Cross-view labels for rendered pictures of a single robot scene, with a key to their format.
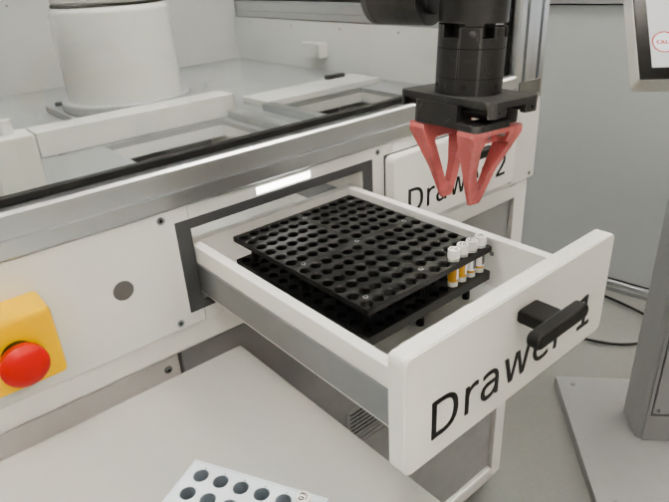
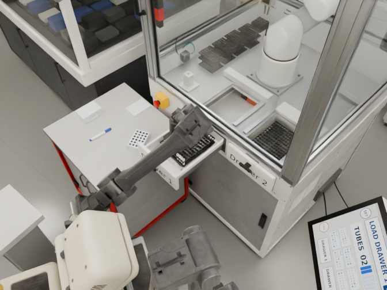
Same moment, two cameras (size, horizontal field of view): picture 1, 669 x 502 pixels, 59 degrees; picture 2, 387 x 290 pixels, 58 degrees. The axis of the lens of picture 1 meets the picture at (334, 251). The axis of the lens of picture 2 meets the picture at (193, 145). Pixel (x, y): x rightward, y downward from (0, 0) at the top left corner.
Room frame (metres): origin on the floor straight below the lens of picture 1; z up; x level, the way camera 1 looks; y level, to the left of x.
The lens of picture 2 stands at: (0.52, -1.14, 2.28)
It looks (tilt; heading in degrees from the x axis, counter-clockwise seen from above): 52 degrees down; 86
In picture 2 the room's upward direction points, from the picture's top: straight up
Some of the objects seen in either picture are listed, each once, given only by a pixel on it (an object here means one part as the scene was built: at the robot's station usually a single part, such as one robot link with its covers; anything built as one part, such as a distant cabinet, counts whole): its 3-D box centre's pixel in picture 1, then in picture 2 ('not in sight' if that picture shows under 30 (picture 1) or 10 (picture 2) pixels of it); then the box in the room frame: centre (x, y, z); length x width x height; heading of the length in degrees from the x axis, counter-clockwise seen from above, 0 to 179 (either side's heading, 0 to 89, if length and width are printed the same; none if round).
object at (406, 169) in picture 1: (456, 169); (249, 166); (0.87, -0.19, 0.87); 0.29 x 0.02 x 0.11; 129
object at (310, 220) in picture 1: (357, 267); (187, 144); (0.58, -0.02, 0.87); 0.22 x 0.18 x 0.06; 39
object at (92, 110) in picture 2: not in sight; (89, 112); (0.02, 0.32, 0.79); 0.13 x 0.09 x 0.05; 40
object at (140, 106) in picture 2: not in sight; (138, 107); (0.30, 0.36, 0.77); 0.13 x 0.09 x 0.02; 38
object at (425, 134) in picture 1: (460, 149); not in sight; (0.52, -0.12, 1.01); 0.07 x 0.07 x 0.09; 38
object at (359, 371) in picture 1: (352, 268); (189, 143); (0.58, -0.02, 0.86); 0.40 x 0.26 x 0.06; 39
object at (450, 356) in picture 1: (513, 337); (157, 165); (0.42, -0.15, 0.87); 0.29 x 0.02 x 0.11; 129
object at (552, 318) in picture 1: (545, 318); not in sight; (0.40, -0.17, 0.91); 0.07 x 0.04 x 0.01; 129
